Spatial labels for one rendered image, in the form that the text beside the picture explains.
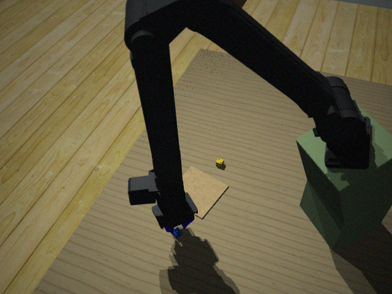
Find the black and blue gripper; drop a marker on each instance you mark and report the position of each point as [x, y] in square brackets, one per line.
[175, 215]

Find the tan mat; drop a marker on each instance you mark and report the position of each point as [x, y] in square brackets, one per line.
[203, 189]

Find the blue die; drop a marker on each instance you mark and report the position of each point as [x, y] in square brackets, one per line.
[177, 233]

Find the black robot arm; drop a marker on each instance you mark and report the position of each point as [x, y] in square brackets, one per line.
[151, 25]

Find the yellow die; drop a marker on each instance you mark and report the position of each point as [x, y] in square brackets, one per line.
[219, 162]

